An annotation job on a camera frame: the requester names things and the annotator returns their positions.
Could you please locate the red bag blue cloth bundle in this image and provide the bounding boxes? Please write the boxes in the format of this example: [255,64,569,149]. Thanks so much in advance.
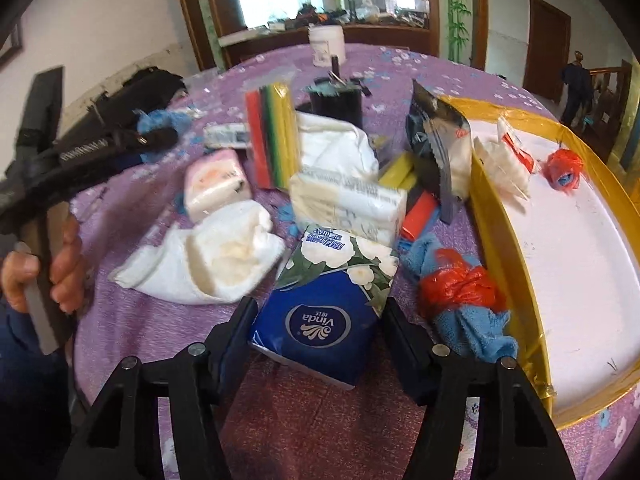
[401,233,518,363]

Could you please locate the pink rose tissue pack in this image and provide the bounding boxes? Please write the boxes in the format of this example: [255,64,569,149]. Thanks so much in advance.
[183,148,252,223]

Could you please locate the white towel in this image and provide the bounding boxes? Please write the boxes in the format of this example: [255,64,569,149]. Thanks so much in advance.
[108,200,285,306]

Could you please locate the blue Vinda tissue pack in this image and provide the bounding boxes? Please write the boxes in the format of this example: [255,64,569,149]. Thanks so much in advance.
[250,226,399,390]

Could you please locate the multicolour sponge strips pack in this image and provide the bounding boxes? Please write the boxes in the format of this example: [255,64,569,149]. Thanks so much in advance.
[245,81,302,192]

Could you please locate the lemon print tissue pack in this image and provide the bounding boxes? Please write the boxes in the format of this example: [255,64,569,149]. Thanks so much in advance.
[288,168,407,247]

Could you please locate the red plastic bag bundle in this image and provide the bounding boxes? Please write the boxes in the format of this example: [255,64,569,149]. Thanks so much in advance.
[542,148,584,193]

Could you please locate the black foil snack bag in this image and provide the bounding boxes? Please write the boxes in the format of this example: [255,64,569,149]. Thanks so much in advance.
[405,79,472,224]

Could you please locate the blue knitted cloth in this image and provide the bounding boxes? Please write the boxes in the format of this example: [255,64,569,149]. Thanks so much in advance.
[136,110,192,165]

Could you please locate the white bag red label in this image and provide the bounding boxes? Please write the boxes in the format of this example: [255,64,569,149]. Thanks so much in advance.
[473,115,540,200]

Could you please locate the yellow red sponge pack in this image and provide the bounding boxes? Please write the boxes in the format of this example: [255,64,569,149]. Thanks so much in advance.
[378,152,439,243]

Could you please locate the white cloth bundle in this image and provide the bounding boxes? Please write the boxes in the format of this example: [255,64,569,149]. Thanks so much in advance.
[296,112,380,181]

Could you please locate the person left hand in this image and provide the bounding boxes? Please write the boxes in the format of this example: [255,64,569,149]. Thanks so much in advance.
[0,212,87,316]

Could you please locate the yellow rimmed white tray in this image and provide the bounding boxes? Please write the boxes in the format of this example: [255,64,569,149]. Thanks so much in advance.
[447,96,639,429]

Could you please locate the small white wrapper packet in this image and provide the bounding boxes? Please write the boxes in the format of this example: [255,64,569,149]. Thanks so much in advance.
[203,122,250,150]

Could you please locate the wooden cabinet counter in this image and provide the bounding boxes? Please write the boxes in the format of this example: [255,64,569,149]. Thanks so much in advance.
[219,23,439,66]

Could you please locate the purple floral tablecloth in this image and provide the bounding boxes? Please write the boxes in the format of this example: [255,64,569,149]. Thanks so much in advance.
[74,44,639,479]

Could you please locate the black cup with clips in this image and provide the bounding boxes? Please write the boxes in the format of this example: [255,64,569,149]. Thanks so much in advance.
[305,55,371,128]

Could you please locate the white plastic jar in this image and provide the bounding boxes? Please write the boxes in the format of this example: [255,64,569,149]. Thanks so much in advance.
[308,25,346,67]

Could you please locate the person in dark clothes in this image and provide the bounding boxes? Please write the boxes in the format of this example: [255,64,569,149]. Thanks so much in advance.
[560,51,593,128]

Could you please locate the brown wooden door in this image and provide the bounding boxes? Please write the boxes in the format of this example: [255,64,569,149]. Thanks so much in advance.
[523,0,570,103]

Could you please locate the framed wall picture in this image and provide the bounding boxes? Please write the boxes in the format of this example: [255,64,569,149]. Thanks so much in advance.
[0,22,23,68]

